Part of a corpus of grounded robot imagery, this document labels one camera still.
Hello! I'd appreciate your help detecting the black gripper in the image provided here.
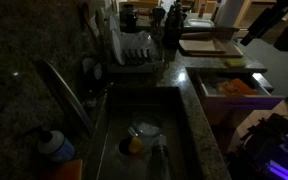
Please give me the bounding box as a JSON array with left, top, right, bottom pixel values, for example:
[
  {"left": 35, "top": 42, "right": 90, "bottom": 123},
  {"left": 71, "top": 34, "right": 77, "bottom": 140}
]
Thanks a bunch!
[{"left": 239, "top": 5, "right": 288, "bottom": 47}]

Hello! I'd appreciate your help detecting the yellow green sponge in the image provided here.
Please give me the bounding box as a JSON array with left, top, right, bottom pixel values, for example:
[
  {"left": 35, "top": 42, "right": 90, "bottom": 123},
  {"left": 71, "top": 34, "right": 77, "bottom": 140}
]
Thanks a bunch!
[{"left": 224, "top": 58, "right": 247, "bottom": 69}]

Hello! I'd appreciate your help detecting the stainless steel sink basin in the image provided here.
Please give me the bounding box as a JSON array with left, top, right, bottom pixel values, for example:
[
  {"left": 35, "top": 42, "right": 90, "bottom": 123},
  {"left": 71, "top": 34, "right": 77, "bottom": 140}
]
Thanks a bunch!
[{"left": 83, "top": 85, "right": 199, "bottom": 180}]

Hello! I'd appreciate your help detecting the orange sponge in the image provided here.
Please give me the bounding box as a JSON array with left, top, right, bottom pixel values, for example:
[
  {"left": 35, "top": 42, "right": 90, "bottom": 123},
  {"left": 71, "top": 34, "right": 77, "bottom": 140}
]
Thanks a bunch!
[{"left": 42, "top": 159, "right": 84, "bottom": 180}]

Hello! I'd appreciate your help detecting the dark wooden cutting board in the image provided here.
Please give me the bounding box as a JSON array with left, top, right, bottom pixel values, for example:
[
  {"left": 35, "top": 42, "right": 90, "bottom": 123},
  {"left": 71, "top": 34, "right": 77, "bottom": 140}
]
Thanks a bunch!
[{"left": 183, "top": 39, "right": 244, "bottom": 58}]

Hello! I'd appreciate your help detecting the white paper towel roll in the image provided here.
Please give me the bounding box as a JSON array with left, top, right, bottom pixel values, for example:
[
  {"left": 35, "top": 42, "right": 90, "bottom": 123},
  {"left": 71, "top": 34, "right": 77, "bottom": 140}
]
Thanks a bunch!
[{"left": 214, "top": 0, "right": 247, "bottom": 28}]

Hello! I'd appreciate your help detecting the orange cloth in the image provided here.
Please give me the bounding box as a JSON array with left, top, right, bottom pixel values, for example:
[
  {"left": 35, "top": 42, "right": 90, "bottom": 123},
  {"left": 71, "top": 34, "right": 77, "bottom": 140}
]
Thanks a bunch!
[{"left": 217, "top": 78, "right": 260, "bottom": 97}]

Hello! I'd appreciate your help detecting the white rectangular tray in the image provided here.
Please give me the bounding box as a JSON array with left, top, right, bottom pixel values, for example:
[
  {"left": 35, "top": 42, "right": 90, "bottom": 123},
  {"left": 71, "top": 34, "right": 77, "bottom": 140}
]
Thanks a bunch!
[{"left": 183, "top": 18, "right": 216, "bottom": 29}]

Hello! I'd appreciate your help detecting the small red-capped bottle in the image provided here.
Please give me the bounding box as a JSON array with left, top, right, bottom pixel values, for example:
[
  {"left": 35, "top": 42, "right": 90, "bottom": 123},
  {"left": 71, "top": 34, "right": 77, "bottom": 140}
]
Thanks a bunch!
[{"left": 198, "top": 2, "right": 208, "bottom": 18}]

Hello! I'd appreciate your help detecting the white open drawer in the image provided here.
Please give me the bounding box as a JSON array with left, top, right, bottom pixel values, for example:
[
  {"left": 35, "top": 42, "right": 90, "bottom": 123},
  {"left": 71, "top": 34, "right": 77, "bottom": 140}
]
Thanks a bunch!
[{"left": 192, "top": 71, "right": 285, "bottom": 126}]

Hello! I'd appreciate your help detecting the black knife block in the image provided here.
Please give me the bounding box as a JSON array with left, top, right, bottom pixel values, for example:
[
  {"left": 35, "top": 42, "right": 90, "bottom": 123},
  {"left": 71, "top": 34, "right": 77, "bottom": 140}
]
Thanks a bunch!
[{"left": 163, "top": 1, "right": 188, "bottom": 48}]

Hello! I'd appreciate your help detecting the black utensil holder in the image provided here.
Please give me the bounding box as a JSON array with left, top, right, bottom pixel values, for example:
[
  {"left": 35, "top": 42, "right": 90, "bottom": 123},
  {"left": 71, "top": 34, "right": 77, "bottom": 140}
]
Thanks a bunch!
[{"left": 150, "top": 5, "right": 167, "bottom": 34}]

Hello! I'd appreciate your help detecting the white dish rack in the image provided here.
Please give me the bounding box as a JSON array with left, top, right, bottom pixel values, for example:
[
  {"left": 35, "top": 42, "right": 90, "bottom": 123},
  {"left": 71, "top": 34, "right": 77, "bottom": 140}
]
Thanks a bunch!
[{"left": 105, "top": 31, "right": 166, "bottom": 74}]

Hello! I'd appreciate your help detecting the clear plastic container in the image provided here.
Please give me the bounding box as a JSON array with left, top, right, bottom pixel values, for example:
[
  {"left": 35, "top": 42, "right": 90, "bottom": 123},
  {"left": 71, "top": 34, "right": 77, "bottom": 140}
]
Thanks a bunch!
[{"left": 122, "top": 30, "right": 153, "bottom": 51}]

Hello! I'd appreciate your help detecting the black electronics with purple light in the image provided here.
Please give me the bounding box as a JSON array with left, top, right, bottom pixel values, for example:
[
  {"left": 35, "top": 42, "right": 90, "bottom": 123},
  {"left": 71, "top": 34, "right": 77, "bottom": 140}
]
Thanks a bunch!
[{"left": 227, "top": 113, "right": 288, "bottom": 180}]

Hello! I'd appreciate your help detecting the dark glass jar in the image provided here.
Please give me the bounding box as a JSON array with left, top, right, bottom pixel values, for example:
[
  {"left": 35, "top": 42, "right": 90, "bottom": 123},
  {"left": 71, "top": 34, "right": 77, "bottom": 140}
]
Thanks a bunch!
[{"left": 118, "top": 3, "right": 139, "bottom": 34}]

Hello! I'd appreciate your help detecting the large white plate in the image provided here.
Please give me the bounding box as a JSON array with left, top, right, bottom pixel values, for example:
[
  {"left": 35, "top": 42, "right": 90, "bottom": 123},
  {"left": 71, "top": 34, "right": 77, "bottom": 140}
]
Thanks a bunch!
[{"left": 110, "top": 29, "right": 126, "bottom": 66}]

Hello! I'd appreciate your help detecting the clear glass bowl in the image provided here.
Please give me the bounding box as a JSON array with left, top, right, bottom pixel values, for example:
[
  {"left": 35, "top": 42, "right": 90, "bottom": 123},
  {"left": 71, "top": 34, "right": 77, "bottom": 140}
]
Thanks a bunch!
[{"left": 130, "top": 113, "right": 163, "bottom": 138}]

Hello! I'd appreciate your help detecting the small white plate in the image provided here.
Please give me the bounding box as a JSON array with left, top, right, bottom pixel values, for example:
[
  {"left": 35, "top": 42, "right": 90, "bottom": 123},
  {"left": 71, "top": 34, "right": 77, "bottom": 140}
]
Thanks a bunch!
[{"left": 108, "top": 13, "right": 122, "bottom": 34}]

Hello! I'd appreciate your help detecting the light wooden spatula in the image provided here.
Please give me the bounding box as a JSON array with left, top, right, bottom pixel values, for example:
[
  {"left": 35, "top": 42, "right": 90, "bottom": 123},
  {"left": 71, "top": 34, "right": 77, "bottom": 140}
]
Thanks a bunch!
[{"left": 94, "top": 8, "right": 107, "bottom": 41}]

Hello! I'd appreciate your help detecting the dark bottle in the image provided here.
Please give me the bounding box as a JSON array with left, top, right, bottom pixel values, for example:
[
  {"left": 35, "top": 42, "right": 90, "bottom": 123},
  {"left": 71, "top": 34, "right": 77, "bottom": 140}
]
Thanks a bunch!
[{"left": 150, "top": 134, "right": 172, "bottom": 180}]

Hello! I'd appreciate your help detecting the brown wooden spoon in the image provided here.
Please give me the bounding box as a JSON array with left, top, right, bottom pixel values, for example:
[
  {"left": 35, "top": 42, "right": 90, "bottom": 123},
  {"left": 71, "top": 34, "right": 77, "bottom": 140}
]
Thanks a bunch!
[{"left": 79, "top": 2, "right": 101, "bottom": 51}]

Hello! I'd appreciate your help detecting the long silver faucet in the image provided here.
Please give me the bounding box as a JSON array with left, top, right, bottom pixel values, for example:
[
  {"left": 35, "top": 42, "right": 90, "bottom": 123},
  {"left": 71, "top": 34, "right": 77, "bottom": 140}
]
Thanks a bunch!
[{"left": 35, "top": 59, "right": 97, "bottom": 136}]

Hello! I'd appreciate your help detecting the white soap dispenser bottle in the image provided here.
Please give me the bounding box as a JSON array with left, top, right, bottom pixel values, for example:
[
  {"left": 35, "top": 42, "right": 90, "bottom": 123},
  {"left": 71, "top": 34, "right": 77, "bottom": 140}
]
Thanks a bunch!
[{"left": 23, "top": 125, "right": 76, "bottom": 163}]

